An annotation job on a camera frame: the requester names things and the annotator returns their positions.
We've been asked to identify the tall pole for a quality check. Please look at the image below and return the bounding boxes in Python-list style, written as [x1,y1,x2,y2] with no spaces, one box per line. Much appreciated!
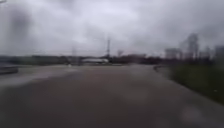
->
[105,38,112,60]

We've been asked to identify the dark low building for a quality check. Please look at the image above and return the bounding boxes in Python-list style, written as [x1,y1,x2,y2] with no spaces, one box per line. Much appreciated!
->
[111,53,163,65]

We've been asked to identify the dark asphalt road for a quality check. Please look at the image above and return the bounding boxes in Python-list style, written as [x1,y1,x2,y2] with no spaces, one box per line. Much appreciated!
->
[0,63,224,128]

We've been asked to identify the pale concrete pavement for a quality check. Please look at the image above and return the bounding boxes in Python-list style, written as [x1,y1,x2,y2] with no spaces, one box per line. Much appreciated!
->
[0,64,83,88]

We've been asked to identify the row of bare trees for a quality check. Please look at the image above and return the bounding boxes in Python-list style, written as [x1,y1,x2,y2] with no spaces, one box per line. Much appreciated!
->
[164,32,224,65]

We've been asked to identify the grass verge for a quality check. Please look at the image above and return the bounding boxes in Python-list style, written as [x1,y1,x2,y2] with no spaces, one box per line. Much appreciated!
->
[153,62,224,105]

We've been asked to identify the long low wall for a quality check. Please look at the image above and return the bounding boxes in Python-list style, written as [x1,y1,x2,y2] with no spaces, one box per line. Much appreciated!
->
[0,54,73,75]

